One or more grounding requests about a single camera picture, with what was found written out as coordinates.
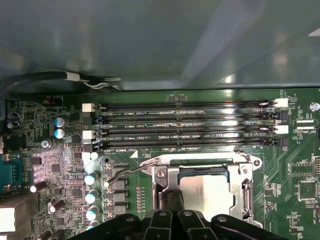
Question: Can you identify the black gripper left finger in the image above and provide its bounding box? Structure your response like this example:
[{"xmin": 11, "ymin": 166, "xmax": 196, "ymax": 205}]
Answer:
[{"xmin": 66, "ymin": 190, "xmax": 176, "ymax": 240}]

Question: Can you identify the black RAM slot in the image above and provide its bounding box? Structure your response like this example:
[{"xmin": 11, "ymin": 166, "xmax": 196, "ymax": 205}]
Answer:
[
  {"xmin": 81, "ymin": 98, "xmax": 290, "ymax": 113},
  {"xmin": 82, "ymin": 136, "xmax": 288, "ymax": 152},
  {"xmin": 81, "ymin": 124, "xmax": 290, "ymax": 140},
  {"xmin": 82, "ymin": 112, "xmax": 288, "ymax": 126}
]

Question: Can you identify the teal serial port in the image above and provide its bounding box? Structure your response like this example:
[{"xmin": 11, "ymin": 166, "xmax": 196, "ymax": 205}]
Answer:
[{"xmin": 0, "ymin": 152, "xmax": 35, "ymax": 195}]

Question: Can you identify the metal socket cover frame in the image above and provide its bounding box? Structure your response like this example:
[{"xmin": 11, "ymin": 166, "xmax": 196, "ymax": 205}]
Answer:
[{"xmin": 151, "ymin": 162, "xmax": 254, "ymax": 221}]

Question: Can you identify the thin metal locking lever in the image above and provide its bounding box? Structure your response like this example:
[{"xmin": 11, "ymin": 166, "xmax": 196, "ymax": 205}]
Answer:
[{"xmin": 104, "ymin": 159, "xmax": 157, "ymax": 188}]

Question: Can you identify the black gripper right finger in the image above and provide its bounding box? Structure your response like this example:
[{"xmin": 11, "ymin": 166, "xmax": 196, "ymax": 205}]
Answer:
[{"xmin": 172, "ymin": 191, "xmax": 285, "ymax": 240}]

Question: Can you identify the black open PC case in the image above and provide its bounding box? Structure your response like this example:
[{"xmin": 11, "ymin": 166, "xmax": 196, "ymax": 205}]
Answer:
[{"xmin": 0, "ymin": 0, "xmax": 320, "ymax": 97}]

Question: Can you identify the black cable with white tag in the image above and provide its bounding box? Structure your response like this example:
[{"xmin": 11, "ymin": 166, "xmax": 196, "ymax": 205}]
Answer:
[{"xmin": 3, "ymin": 70, "xmax": 125, "ymax": 101}]

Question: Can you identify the silver CPU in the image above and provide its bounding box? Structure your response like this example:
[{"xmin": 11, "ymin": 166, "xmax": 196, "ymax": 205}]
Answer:
[{"xmin": 177, "ymin": 167, "xmax": 237, "ymax": 218}]

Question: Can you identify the green motherboard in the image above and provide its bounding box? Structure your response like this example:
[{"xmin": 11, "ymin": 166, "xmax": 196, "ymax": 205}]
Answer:
[{"xmin": 0, "ymin": 86, "xmax": 320, "ymax": 240}]

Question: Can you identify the CPU socket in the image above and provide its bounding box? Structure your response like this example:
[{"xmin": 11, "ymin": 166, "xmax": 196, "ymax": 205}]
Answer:
[{"xmin": 139, "ymin": 152, "xmax": 263, "ymax": 226}]

